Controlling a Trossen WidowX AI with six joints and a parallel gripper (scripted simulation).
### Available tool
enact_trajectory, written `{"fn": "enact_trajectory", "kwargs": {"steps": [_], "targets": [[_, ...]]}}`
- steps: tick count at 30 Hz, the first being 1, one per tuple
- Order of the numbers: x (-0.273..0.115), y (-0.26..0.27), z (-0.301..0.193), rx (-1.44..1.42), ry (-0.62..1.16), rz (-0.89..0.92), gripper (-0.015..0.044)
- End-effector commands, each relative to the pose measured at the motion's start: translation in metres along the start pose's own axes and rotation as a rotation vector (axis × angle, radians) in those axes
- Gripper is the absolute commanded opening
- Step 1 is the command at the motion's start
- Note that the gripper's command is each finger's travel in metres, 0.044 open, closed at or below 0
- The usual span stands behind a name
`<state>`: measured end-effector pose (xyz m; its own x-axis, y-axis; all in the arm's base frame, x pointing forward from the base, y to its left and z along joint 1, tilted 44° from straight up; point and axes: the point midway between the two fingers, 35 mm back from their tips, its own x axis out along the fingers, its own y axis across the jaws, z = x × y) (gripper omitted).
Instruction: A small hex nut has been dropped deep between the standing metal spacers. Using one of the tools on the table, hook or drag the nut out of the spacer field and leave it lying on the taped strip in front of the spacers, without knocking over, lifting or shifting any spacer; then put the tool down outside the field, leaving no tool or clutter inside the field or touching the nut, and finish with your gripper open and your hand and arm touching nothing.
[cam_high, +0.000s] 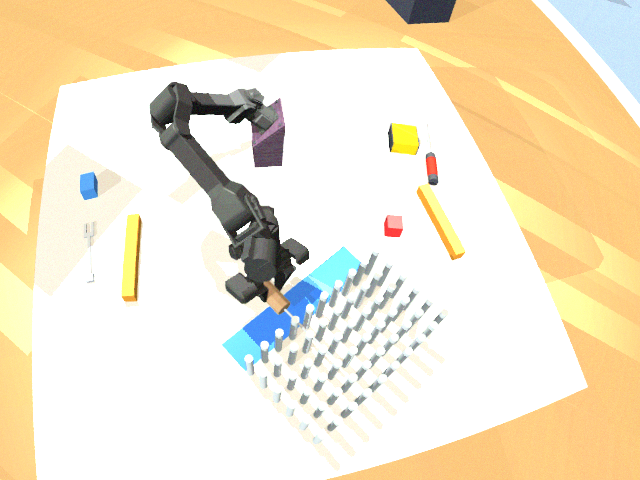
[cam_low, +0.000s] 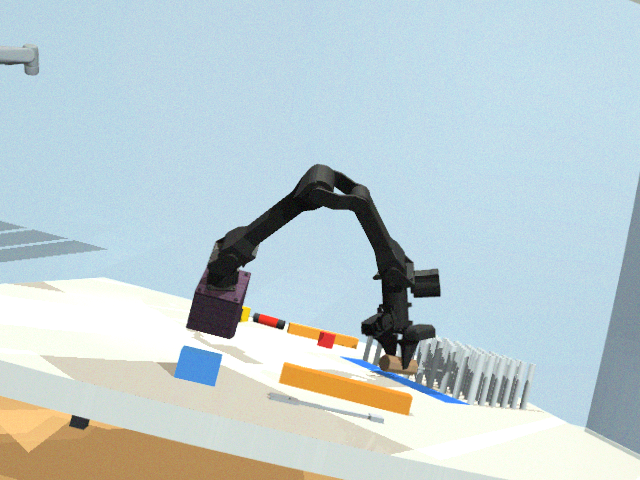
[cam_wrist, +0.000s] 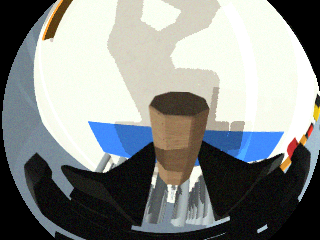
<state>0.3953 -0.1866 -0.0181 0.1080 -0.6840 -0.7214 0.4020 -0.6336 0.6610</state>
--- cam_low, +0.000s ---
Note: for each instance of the light blue flat strip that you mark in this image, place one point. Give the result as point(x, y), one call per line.
point(403, 381)

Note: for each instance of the blue block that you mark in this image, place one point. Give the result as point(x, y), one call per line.
point(198, 365)

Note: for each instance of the orange rectangular block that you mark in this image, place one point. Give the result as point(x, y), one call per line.
point(311, 333)
point(344, 388)

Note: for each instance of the small red cube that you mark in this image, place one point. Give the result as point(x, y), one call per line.
point(326, 340)

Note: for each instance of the yellow block with dark grey end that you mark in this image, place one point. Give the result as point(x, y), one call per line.
point(244, 314)

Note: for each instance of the red-handled screwdriver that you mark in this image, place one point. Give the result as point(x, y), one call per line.
point(268, 321)

